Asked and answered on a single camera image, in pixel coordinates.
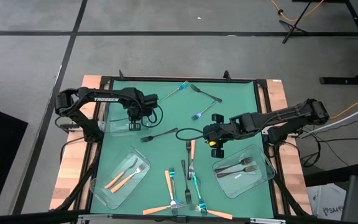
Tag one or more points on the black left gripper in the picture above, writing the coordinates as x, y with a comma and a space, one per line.
137, 112

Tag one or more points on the black metal table frame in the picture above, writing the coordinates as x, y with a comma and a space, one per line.
182, 79

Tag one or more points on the black desk frame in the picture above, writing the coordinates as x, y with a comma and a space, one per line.
346, 80

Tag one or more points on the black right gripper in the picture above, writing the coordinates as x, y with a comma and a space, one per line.
219, 133

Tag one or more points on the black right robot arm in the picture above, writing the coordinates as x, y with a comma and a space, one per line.
291, 115

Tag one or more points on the white cardboard box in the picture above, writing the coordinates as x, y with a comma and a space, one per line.
325, 202

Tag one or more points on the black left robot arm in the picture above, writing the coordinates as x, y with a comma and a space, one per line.
104, 99

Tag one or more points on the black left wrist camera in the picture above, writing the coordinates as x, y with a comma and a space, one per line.
151, 101

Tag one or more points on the clear glass baking dish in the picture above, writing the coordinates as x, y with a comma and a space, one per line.
250, 182
113, 200
113, 124

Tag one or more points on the black tripod stand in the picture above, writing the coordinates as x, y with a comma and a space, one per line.
291, 27

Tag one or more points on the green table mat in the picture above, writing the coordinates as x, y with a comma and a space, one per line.
172, 115

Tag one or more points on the iridescent rainbow metal fork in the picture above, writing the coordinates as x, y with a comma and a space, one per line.
171, 173
203, 208
196, 116
197, 188
183, 84

